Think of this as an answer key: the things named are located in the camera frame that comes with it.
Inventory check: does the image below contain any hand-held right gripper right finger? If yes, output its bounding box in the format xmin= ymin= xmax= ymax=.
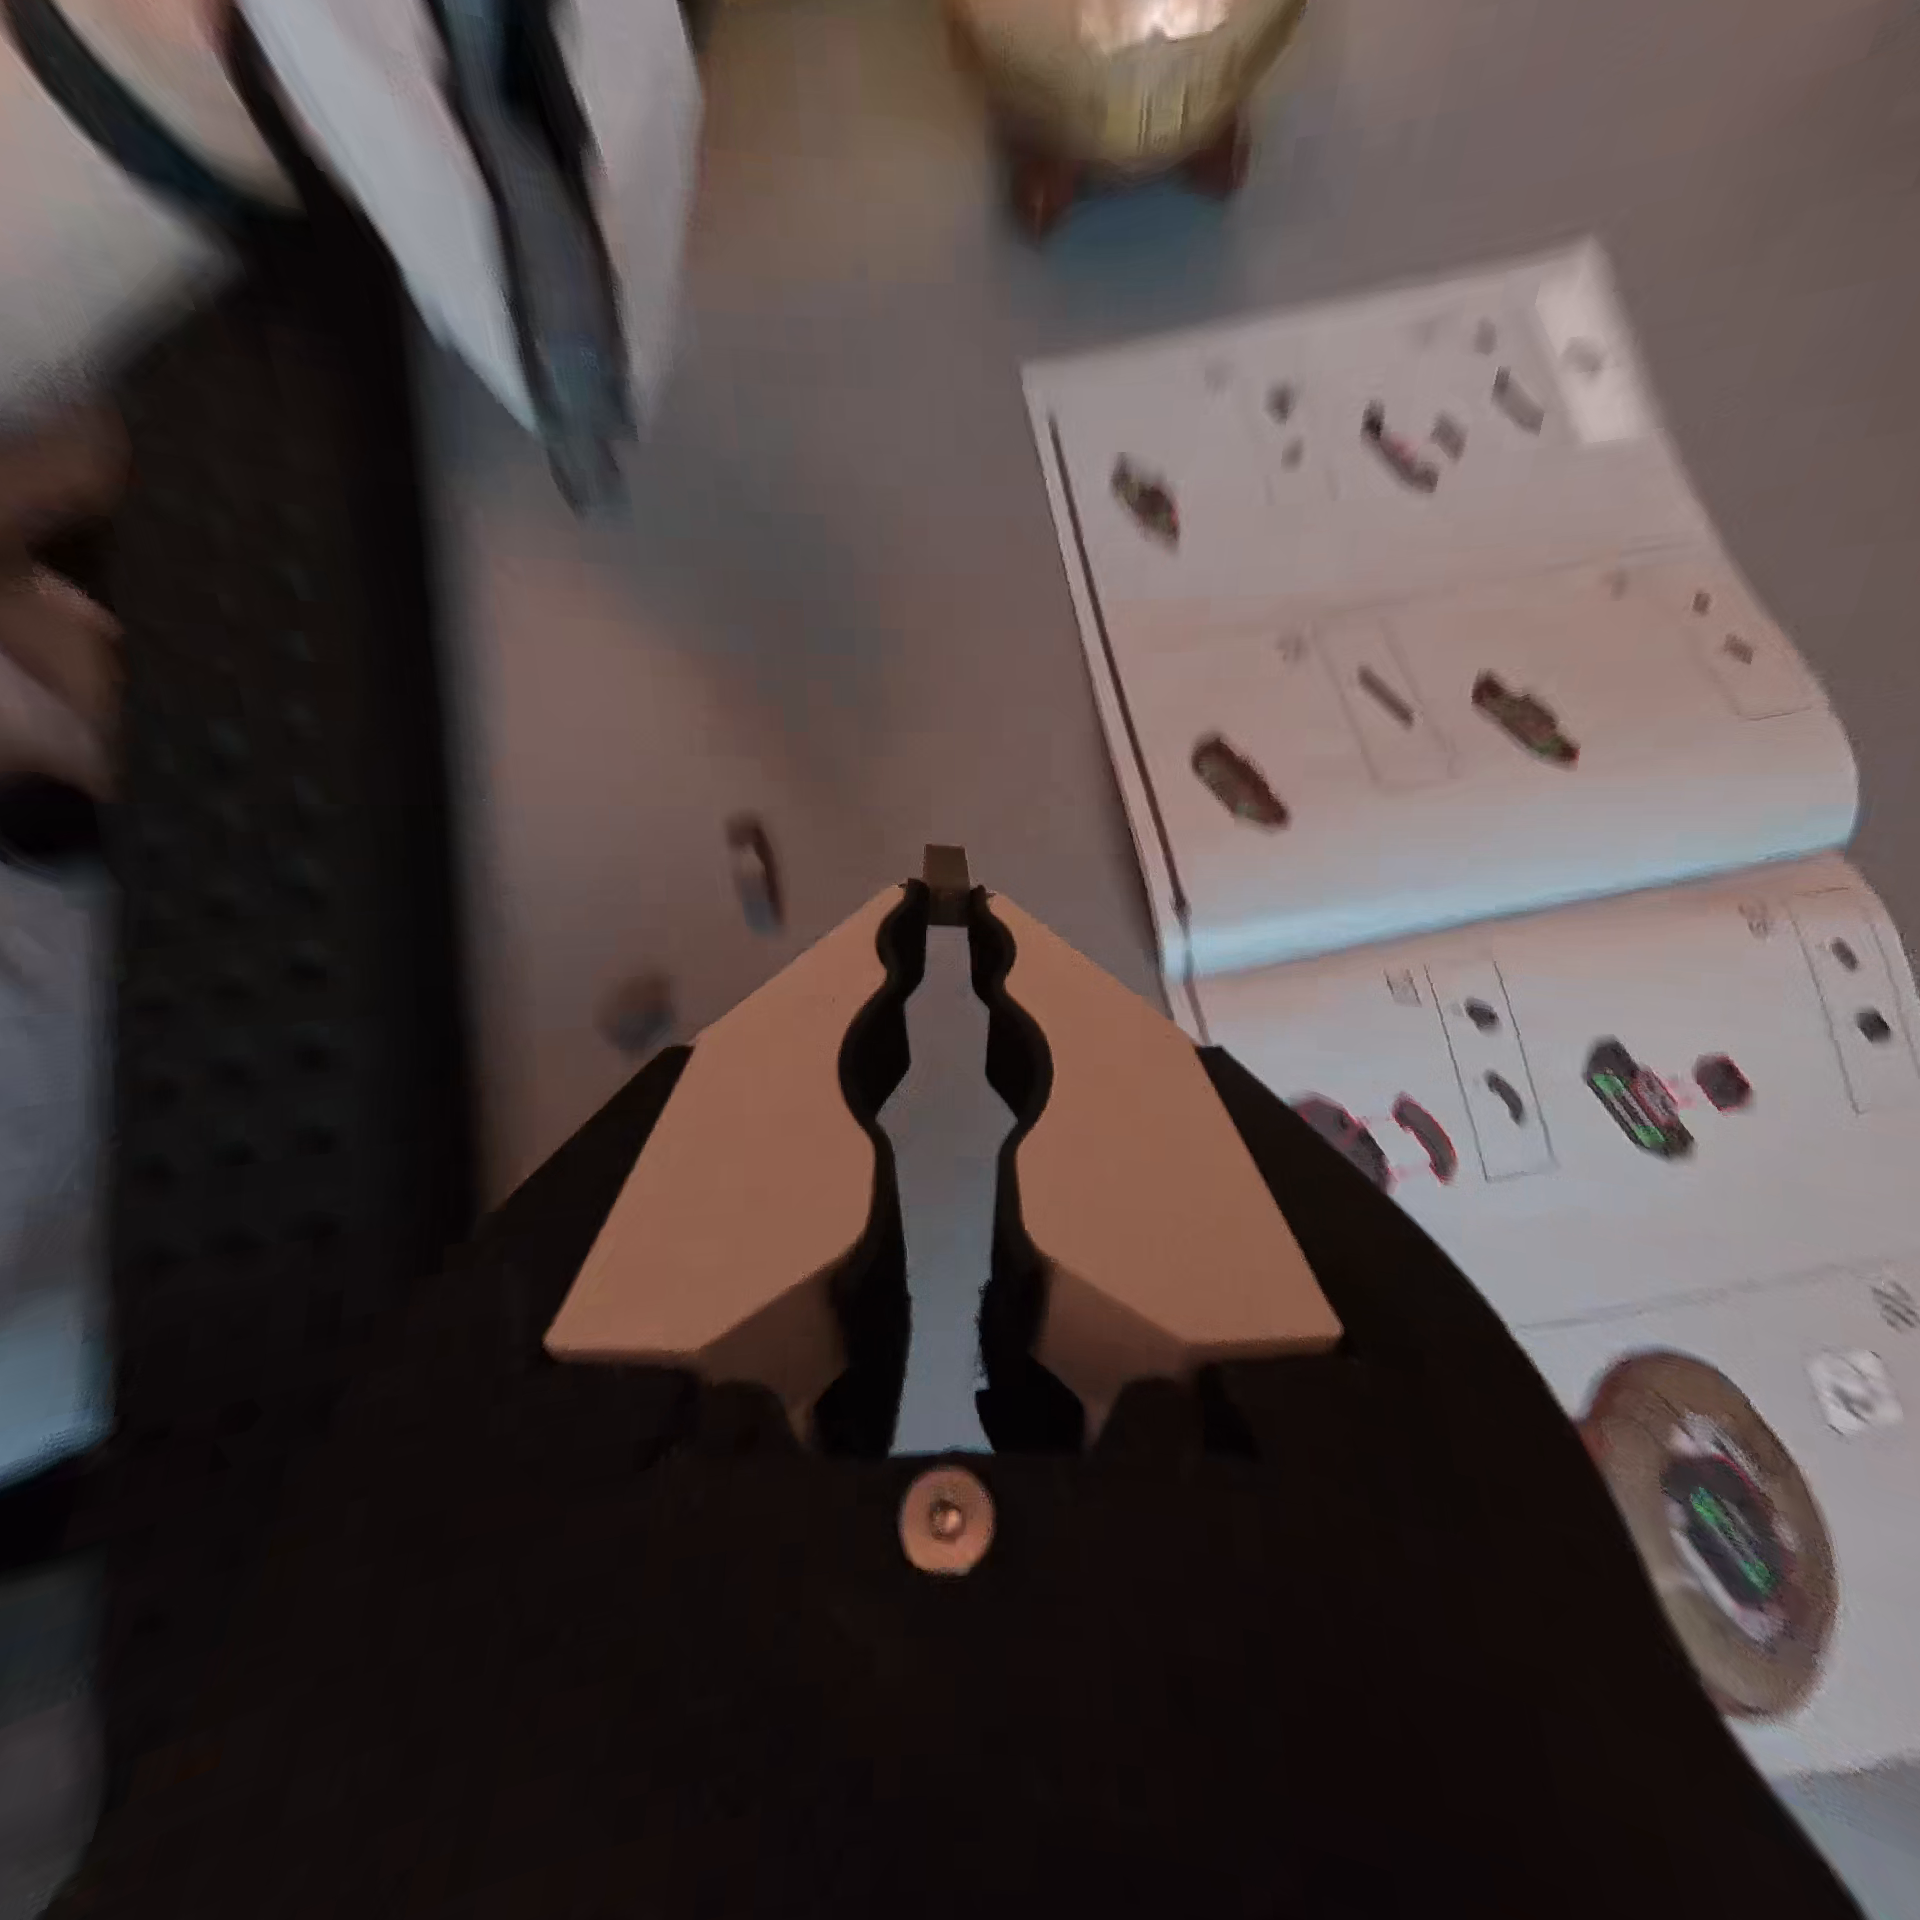
xmin=965 ymin=883 xmax=1347 ymax=1434

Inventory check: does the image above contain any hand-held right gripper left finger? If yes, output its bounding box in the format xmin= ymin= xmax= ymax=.
xmin=540 ymin=883 xmax=928 ymax=1443

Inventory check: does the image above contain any tan round brick model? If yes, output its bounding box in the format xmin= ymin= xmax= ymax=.
xmin=941 ymin=0 xmax=1309 ymax=235

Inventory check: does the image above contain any black perforated armrest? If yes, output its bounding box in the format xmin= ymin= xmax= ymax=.
xmin=96 ymin=187 xmax=504 ymax=1502

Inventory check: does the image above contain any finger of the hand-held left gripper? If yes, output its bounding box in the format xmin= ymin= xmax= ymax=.
xmin=239 ymin=0 xmax=602 ymax=505
xmin=510 ymin=0 xmax=709 ymax=516

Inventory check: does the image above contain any curved dark toy brick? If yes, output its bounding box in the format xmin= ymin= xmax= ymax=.
xmin=724 ymin=815 xmax=786 ymax=937

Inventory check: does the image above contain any grey desk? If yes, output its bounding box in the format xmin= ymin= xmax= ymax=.
xmin=395 ymin=0 xmax=1920 ymax=1920

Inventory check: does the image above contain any open building instruction booklet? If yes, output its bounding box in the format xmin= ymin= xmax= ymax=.
xmin=1019 ymin=237 xmax=1920 ymax=1780

